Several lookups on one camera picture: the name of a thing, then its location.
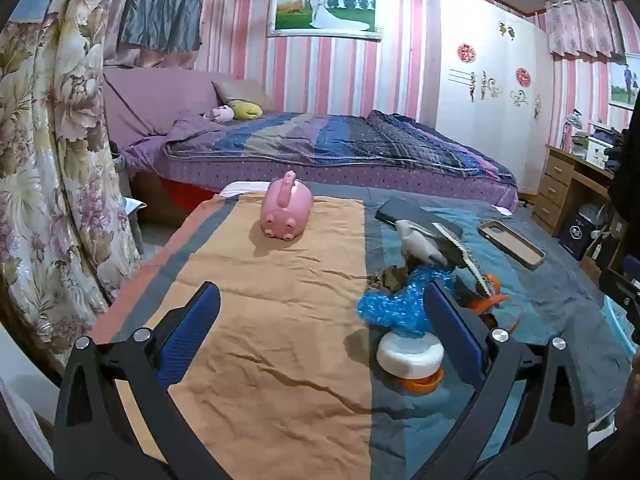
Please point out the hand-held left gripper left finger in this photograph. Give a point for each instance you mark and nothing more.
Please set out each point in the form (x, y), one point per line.
(190, 332)

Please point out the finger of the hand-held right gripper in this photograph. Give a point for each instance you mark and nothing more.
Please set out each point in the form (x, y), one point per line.
(622, 285)

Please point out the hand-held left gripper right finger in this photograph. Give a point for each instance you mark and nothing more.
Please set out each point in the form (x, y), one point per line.
(457, 335)

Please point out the white round container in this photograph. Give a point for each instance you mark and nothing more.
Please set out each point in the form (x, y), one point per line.
(407, 357)

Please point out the blue bubble wrap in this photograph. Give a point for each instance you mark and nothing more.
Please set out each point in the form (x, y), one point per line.
(395, 310)

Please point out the white box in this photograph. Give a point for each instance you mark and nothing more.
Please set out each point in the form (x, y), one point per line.
(597, 150)

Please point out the dark blue bag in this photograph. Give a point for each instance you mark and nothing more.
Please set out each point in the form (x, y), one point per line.
(575, 237)

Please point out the wooden drawer desk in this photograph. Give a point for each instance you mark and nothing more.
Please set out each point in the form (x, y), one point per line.
(552, 185)

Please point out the desk lamp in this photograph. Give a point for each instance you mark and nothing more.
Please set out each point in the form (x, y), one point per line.
(572, 120)

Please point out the crumpled brown paper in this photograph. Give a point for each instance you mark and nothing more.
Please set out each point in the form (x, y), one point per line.
(387, 277)

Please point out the beige phone case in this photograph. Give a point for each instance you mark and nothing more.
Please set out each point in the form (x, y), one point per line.
(510, 245)

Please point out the white small stand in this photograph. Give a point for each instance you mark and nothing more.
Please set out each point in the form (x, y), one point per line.
(132, 215)

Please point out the black flat case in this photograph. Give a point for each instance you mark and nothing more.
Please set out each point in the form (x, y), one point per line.
(400, 210)

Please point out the pink piggy bank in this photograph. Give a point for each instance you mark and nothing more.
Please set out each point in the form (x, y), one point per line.
(287, 210)

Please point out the pink valance curtain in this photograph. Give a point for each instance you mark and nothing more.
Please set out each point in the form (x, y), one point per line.
(580, 30)

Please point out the purple bed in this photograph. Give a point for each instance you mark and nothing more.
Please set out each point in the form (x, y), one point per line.
(300, 180)

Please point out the pink plush toy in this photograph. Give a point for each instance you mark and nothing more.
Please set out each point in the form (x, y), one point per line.
(220, 113)

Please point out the floral curtain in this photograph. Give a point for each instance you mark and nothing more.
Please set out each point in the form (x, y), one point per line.
(50, 160)

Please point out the yellow plush toy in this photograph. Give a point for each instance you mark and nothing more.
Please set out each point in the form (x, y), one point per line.
(247, 110)

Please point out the purple headboard cover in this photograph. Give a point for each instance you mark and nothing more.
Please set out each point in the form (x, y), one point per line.
(145, 105)

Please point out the striped purple quilt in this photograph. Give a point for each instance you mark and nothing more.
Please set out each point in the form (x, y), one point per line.
(325, 140)

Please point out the white wardrobe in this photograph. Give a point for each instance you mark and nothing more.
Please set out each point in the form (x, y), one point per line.
(450, 20)

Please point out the beige pillow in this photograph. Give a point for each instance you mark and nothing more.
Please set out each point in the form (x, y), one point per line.
(240, 91)

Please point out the grey hanging cloth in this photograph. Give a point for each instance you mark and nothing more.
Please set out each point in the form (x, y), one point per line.
(160, 5)

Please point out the small framed wall picture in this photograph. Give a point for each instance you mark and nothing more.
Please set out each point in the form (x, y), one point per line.
(622, 82)

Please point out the large framed wall picture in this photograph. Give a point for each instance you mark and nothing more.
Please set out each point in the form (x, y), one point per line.
(325, 12)

